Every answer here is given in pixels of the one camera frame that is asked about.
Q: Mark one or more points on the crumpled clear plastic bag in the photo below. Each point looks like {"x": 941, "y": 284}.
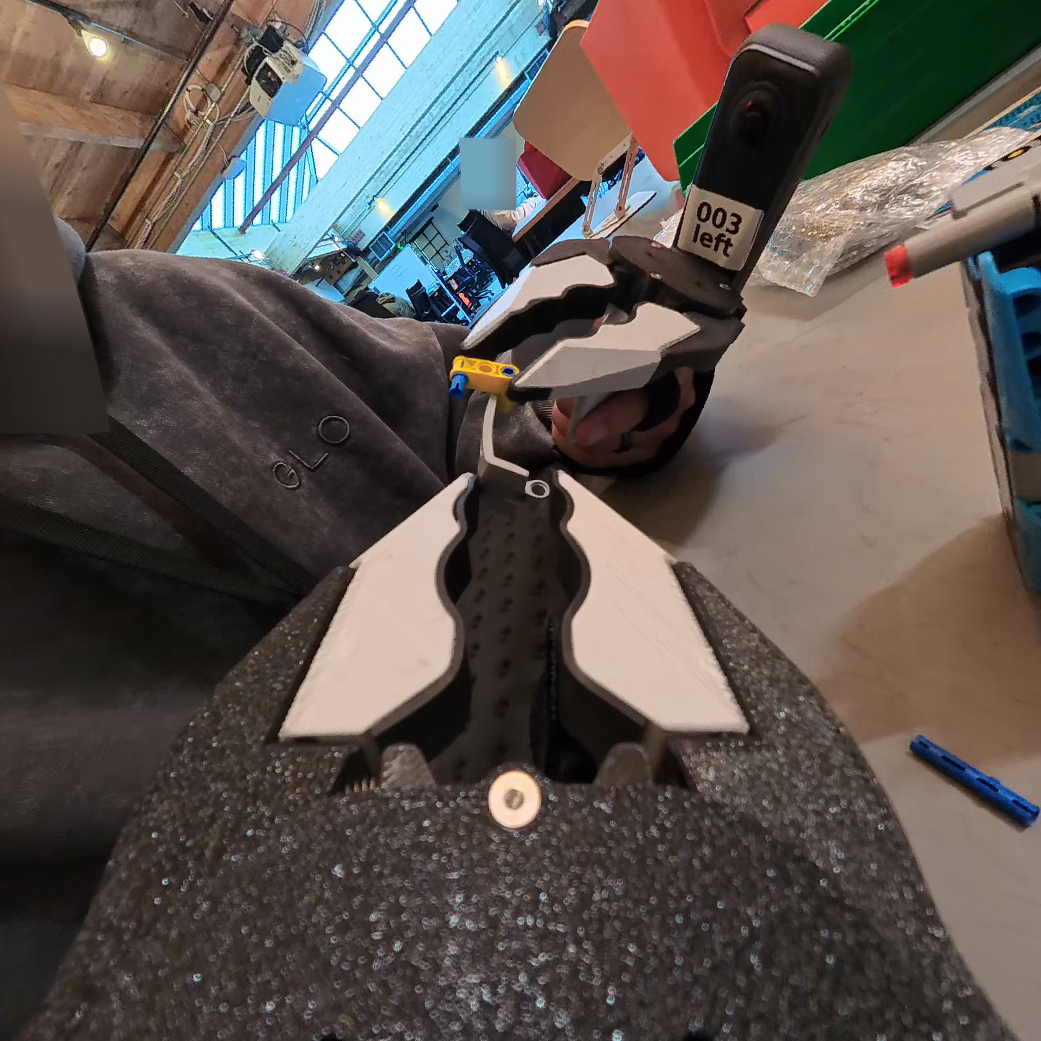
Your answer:
{"x": 895, "y": 204}

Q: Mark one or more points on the yellow toy brick connector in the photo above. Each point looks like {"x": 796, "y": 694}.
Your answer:
{"x": 483, "y": 374}

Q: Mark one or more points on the green plastic bin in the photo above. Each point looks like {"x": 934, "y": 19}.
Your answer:
{"x": 927, "y": 65}

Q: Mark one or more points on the blue toy brick pin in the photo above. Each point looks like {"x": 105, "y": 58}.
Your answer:
{"x": 976, "y": 781}

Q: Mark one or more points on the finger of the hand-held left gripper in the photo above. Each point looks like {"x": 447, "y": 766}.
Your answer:
{"x": 553, "y": 293}
{"x": 618, "y": 350}

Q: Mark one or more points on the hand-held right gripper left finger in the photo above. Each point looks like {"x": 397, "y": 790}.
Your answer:
{"x": 374, "y": 651}

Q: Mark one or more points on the tan board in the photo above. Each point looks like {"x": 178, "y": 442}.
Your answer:
{"x": 570, "y": 114}

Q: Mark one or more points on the person's left hand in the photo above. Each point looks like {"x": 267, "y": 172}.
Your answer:
{"x": 610, "y": 426}

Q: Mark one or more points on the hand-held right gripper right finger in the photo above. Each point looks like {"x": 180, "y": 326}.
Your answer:
{"x": 651, "y": 651}

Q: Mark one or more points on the grey blue toy brick assembly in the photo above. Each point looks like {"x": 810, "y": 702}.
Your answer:
{"x": 1009, "y": 326}

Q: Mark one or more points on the orange plastic carrier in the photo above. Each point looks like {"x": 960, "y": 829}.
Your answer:
{"x": 667, "y": 65}

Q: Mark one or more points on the black perforated pad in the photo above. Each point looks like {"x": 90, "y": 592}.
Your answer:
{"x": 513, "y": 651}

